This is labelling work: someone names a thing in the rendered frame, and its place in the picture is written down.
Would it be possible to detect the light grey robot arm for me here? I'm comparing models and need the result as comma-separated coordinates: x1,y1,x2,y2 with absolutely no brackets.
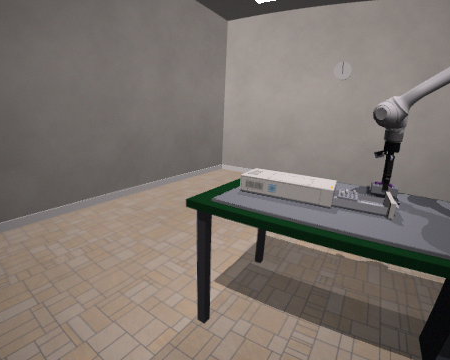
373,67,450,143

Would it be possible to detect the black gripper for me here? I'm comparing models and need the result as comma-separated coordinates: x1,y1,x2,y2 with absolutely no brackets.
382,141,401,191

